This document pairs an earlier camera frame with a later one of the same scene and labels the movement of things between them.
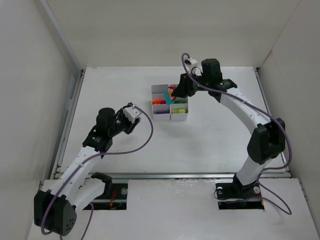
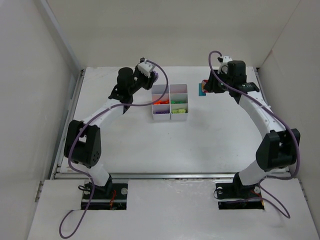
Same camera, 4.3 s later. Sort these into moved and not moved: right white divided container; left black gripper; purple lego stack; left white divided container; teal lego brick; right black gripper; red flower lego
Moved: teal lego brick; right black gripper; red flower lego; left black gripper
Not moved: right white divided container; left white divided container; purple lego stack
